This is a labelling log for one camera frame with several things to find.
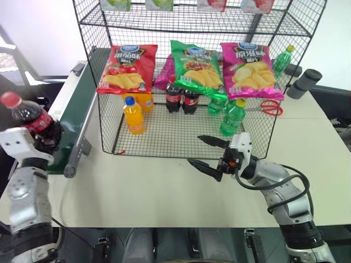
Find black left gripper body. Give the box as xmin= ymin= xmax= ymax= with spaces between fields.
xmin=33 ymin=128 xmax=61 ymax=155

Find orange soda bottle blue cap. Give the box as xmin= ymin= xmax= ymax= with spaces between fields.
xmin=122 ymin=96 xmax=145 ymax=135

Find black wire rack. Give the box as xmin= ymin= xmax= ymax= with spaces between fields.
xmin=71 ymin=0 xmax=329 ymax=159

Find green printed snack bag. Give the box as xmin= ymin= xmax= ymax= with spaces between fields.
xmin=145 ymin=0 xmax=174 ymax=12
xmin=100 ymin=0 xmax=132 ymax=12

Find cola bottle with red label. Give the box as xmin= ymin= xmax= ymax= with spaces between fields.
xmin=182 ymin=89 xmax=201 ymax=115

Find red chips bag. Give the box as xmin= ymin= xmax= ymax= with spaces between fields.
xmin=96 ymin=44 xmax=159 ymax=95

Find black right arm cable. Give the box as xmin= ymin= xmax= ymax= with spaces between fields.
xmin=235 ymin=163 xmax=315 ymax=215

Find cola bottle with red cap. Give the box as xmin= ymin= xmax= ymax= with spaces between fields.
xmin=165 ymin=75 xmax=184 ymax=114
xmin=0 ymin=91 xmax=56 ymax=135

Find red handled scissors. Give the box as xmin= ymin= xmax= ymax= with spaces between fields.
xmin=245 ymin=99 xmax=284 ymax=117

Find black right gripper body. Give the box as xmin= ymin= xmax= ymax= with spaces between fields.
xmin=216 ymin=145 xmax=245 ymax=182

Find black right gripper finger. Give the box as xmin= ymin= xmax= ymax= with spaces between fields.
xmin=186 ymin=158 xmax=223 ymax=182
xmin=197 ymin=135 xmax=230 ymax=149

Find grey rounded shape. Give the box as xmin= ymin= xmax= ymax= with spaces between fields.
xmin=120 ymin=227 xmax=155 ymax=263

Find pink chips bag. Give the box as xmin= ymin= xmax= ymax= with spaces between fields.
xmin=220 ymin=42 xmax=286 ymax=101

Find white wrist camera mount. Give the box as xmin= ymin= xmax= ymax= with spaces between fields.
xmin=0 ymin=127 xmax=55 ymax=167
xmin=228 ymin=132 xmax=253 ymax=176

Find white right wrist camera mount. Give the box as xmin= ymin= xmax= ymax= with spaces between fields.
xmin=228 ymin=132 xmax=253 ymax=176

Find green soda bottle yellow cap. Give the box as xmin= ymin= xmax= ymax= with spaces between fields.
xmin=219 ymin=98 xmax=248 ymax=138
xmin=272 ymin=45 xmax=296 ymax=80

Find green conveyor belt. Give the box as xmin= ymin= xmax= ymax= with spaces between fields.
xmin=45 ymin=47 xmax=112 ymax=179

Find red printed snack bag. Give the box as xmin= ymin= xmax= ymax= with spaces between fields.
xmin=240 ymin=0 xmax=275 ymax=14
xmin=196 ymin=0 xmax=227 ymax=13

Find green chips bag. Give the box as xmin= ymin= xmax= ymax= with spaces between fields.
xmin=169 ymin=39 xmax=229 ymax=101

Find magenta snack bag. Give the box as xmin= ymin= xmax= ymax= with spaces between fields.
xmin=153 ymin=59 xmax=176 ymax=90

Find black strap with buckle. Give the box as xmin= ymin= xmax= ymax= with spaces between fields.
xmin=243 ymin=228 xmax=262 ymax=263

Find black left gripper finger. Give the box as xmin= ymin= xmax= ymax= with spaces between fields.
xmin=50 ymin=119 xmax=65 ymax=139

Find grey and black cylinder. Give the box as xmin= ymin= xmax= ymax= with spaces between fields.
xmin=286 ymin=68 xmax=323 ymax=100

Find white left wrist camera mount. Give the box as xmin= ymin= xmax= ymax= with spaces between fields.
xmin=0 ymin=127 xmax=55 ymax=167

